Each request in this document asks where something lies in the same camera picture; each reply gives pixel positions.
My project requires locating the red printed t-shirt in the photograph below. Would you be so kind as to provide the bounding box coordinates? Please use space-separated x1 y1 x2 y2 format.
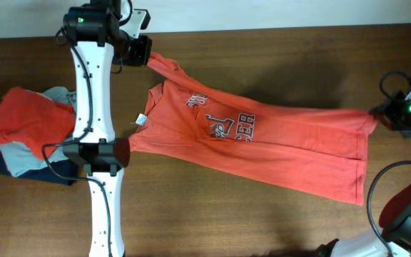
129 53 377 205

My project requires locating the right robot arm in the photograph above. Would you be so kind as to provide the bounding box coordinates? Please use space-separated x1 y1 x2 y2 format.
313 91 411 257

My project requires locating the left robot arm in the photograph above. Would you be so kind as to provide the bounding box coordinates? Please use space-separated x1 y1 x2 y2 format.
62 0 152 256

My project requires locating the folded orange-red garment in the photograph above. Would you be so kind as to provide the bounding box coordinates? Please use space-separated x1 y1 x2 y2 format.
0 87 76 159

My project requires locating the folded navy garment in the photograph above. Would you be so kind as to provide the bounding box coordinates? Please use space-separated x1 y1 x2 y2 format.
0 151 78 186

